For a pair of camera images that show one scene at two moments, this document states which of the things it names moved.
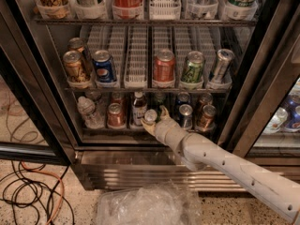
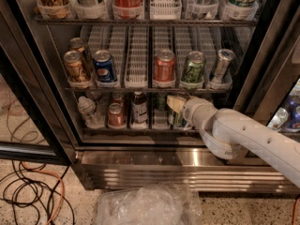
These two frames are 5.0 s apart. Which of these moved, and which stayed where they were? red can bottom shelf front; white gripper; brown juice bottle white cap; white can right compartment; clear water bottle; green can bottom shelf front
Moved: white gripper; green can bottom shelf front
Stayed: white can right compartment; brown juice bottle white cap; clear water bottle; red can bottom shelf front
